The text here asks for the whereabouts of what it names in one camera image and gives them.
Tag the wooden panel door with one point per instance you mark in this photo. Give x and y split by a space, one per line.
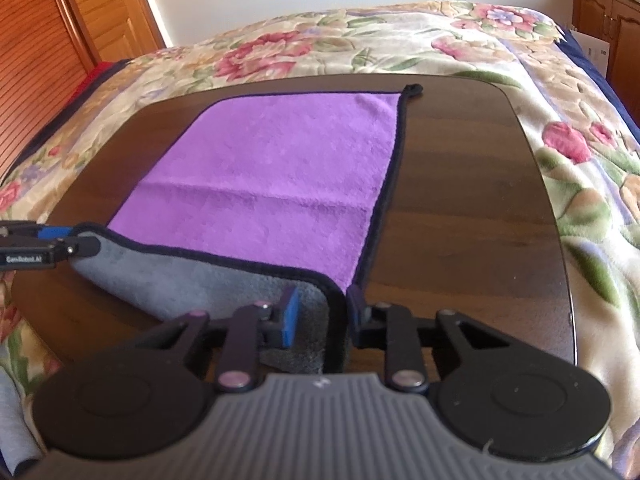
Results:
110 30

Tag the red blue folded cloth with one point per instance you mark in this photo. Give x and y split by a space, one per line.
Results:
101 73

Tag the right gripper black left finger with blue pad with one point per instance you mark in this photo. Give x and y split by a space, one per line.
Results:
150 392

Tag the purple grey microfibre towel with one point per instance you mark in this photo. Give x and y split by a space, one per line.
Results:
260 194

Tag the dark wooden tray table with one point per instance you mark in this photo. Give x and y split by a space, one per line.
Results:
470 227

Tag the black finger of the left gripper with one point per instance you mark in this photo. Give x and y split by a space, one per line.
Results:
28 245

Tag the slatted wooden wardrobe door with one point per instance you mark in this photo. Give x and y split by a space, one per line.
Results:
43 60

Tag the wooden side cabinet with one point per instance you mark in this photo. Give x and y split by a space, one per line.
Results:
617 23

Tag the grey cloth at left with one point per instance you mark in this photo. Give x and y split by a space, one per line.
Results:
19 448

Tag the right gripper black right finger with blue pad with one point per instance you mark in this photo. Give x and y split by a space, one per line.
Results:
491 390

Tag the dark blue bed sheet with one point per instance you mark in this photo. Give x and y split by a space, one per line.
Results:
568 44

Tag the floral bed blanket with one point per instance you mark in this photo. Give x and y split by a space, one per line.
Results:
584 150

